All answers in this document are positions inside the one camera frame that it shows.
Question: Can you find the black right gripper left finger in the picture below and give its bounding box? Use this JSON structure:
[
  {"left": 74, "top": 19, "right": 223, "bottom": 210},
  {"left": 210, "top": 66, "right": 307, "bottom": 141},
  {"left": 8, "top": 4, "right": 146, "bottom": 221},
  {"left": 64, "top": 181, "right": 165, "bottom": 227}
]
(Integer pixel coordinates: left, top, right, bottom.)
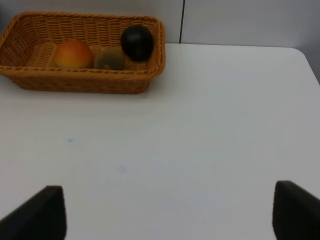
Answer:
[{"left": 0, "top": 185, "right": 67, "bottom": 240}]

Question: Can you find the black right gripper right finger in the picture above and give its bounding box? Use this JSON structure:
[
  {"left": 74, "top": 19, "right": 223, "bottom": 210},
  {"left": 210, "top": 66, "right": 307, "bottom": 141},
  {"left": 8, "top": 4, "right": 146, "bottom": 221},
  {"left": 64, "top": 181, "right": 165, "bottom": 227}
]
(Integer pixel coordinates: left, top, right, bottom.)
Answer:
[{"left": 272, "top": 180, "right": 320, "bottom": 240}]

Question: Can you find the red orange peach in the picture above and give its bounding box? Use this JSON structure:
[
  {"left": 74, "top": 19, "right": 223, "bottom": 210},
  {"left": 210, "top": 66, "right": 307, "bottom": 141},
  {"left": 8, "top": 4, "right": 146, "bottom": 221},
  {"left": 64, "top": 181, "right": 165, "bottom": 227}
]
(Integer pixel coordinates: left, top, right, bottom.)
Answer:
[{"left": 55, "top": 39, "right": 94, "bottom": 69}]

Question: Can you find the brown kiwi fruit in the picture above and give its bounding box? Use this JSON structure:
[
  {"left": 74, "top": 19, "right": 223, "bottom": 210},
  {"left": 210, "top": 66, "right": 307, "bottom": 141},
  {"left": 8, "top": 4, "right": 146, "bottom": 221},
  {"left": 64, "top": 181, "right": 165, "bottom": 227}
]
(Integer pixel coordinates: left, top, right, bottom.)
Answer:
[{"left": 94, "top": 47, "right": 126, "bottom": 71}]

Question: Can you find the dark green avocado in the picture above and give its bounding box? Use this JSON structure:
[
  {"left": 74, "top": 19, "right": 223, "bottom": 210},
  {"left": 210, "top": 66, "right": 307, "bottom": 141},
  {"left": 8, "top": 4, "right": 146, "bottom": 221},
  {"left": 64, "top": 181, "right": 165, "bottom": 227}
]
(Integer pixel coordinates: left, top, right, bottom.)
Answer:
[{"left": 120, "top": 25, "right": 154, "bottom": 62}]

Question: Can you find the orange wicker basket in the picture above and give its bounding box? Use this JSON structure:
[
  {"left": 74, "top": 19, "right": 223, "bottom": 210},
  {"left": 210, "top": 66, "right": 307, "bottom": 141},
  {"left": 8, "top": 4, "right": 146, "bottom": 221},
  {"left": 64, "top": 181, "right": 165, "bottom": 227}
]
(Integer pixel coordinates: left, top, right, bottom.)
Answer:
[{"left": 0, "top": 11, "right": 166, "bottom": 94}]

